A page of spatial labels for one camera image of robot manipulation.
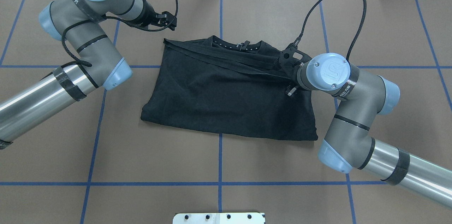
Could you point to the black graphic t-shirt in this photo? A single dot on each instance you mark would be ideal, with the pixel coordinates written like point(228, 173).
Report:
point(214, 86)

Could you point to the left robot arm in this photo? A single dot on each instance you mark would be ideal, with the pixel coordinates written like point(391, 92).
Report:
point(95, 63)

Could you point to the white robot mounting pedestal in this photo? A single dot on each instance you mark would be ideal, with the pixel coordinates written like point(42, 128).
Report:
point(220, 218)

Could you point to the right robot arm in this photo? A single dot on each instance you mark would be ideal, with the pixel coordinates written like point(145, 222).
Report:
point(347, 144)

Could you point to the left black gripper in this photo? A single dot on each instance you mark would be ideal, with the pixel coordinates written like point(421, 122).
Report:
point(149, 14)

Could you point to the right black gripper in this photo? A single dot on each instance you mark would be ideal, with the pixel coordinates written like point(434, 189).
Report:
point(291, 91)

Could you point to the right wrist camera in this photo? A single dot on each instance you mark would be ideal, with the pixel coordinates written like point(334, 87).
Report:
point(290, 60)

